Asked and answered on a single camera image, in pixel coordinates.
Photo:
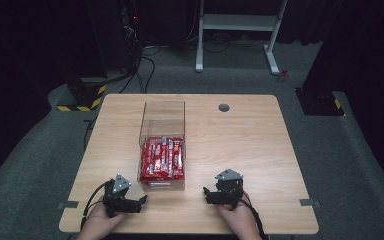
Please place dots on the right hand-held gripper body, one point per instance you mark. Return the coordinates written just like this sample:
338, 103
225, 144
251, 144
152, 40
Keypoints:
229, 188

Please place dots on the person's right hand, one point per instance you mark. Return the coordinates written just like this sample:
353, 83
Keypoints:
239, 220

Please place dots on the person's left hand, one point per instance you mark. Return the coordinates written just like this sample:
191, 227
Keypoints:
100, 222

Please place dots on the small red floor object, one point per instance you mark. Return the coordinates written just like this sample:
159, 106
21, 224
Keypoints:
282, 75

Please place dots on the clear acrylic box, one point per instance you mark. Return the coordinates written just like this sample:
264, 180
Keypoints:
162, 120

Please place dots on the pile of red snack packets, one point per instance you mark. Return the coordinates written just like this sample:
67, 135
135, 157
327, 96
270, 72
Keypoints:
162, 159

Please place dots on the dark equipment rack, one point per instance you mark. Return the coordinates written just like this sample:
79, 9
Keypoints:
131, 30

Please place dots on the grey round table grommet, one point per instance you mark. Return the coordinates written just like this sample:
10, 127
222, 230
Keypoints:
224, 107

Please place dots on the black stand base striped edge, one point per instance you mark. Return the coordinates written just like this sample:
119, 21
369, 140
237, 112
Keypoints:
85, 96

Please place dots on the grey tape strip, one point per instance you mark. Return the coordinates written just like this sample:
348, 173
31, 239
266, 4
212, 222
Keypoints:
309, 202
68, 204

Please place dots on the white metal stand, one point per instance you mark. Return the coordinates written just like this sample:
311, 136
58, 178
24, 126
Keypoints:
238, 22

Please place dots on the black stand base yellow mark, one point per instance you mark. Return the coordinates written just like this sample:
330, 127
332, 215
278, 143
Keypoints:
318, 101

